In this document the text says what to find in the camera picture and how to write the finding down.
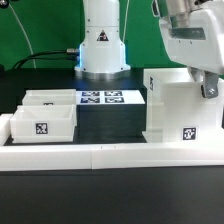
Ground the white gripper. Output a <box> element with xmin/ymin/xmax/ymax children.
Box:
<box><xmin>152</xmin><ymin>0</ymin><xmax>224</xmax><ymax>99</ymax></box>

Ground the black cable bundle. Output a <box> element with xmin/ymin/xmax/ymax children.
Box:
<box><xmin>11</xmin><ymin>48</ymin><xmax>81</xmax><ymax>70</ymax></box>

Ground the white drawer cabinet frame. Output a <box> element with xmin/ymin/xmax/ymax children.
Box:
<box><xmin>143</xmin><ymin>68</ymin><xmax>224</xmax><ymax>143</ymax></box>

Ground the white front fence bar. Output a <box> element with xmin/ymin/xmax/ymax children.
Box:
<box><xmin>0</xmin><ymin>142</ymin><xmax>224</xmax><ymax>171</ymax></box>

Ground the white fiducial marker sheet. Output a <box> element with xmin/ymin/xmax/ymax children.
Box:
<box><xmin>76</xmin><ymin>90</ymin><xmax>145</xmax><ymax>105</ymax></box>

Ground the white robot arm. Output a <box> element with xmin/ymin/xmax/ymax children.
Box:
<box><xmin>75</xmin><ymin>0</ymin><xmax>224</xmax><ymax>99</ymax></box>

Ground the white left fence block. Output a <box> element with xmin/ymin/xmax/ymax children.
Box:
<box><xmin>0</xmin><ymin>114</ymin><xmax>12</xmax><ymax>146</ymax></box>

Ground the thin white cable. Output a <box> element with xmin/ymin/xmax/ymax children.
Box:
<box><xmin>7</xmin><ymin>2</ymin><xmax>37</xmax><ymax>69</ymax></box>

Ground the white front drawer box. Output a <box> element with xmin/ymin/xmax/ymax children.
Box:
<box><xmin>10</xmin><ymin>105</ymin><xmax>77</xmax><ymax>143</ymax></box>

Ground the white drawer box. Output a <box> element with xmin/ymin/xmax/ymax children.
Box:
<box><xmin>10</xmin><ymin>105</ymin><xmax>77</xmax><ymax>143</ymax></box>
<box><xmin>22</xmin><ymin>89</ymin><xmax>76</xmax><ymax>106</ymax></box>

